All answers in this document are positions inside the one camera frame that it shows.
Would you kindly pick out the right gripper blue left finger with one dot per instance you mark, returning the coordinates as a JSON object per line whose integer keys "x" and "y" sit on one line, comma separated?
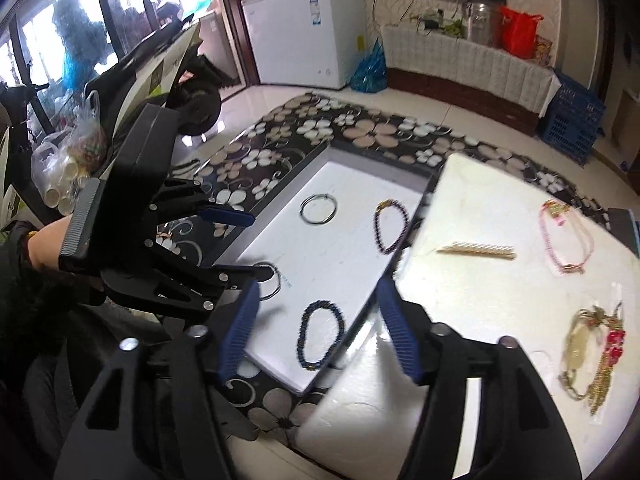
{"x": 234, "y": 324}

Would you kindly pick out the bag of paper cups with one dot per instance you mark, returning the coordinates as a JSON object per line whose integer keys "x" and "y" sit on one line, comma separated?
{"x": 66, "y": 159}

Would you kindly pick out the person's left hand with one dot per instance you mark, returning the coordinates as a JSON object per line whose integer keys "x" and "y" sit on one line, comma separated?
{"x": 44, "y": 246}

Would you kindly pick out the steel pot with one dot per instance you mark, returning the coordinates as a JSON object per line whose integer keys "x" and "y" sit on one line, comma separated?
{"x": 482, "y": 23}

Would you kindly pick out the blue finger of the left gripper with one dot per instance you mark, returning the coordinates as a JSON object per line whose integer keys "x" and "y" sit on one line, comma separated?
{"x": 227, "y": 216}
{"x": 238, "y": 275}

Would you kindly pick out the lace covered tv cabinet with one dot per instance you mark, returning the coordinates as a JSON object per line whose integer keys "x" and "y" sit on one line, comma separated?
{"x": 483, "y": 80}

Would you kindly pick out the blue plastic bag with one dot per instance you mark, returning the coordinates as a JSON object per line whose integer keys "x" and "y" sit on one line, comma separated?
{"x": 371, "y": 73}

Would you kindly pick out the red bag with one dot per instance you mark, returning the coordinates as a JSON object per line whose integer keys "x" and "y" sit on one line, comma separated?
{"x": 519, "y": 32}

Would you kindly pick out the gold pearl hair clip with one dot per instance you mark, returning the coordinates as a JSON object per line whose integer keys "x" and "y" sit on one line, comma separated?
{"x": 478, "y": 250}

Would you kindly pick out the floral black table cover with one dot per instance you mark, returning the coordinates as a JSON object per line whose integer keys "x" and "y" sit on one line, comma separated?
{"x": 243, "y": 172}

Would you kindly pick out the white chest freezer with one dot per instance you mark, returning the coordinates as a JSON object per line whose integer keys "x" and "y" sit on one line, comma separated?
{"x": 306, "y": 43}

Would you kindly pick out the silver bangle lower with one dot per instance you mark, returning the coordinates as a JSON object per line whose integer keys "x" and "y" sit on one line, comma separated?
{"x": 270, "y": 287}

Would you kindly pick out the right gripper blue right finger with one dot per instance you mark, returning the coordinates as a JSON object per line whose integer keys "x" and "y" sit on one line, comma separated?
{"x": 405, "y": 322}

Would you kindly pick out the white jewelry tray box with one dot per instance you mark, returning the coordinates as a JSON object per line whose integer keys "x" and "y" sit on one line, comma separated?
{"x": 328, "y": 272}

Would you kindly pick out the blue plastic crate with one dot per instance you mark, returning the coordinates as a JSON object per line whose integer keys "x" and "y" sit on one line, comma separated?
{"x": 572, "y": 120}

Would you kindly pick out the black sleeve left forearm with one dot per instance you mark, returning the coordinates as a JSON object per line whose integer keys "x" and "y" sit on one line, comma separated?
{"x": 22, "y": 336}

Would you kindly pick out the black white scooter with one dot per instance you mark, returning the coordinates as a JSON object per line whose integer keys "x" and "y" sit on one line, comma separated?
{"x": 166, "y": 69}

